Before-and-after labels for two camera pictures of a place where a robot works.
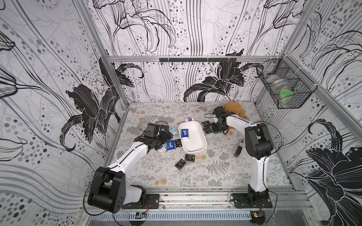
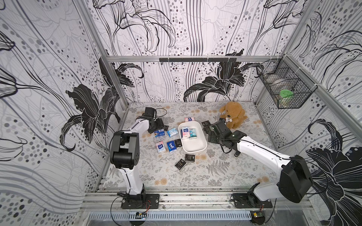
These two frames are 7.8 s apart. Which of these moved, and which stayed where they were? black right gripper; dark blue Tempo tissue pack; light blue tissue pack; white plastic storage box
Moved: black right gripper
Stayed: white plastic storage box; light blue tissue pack; dark blue Tempo tissue pack
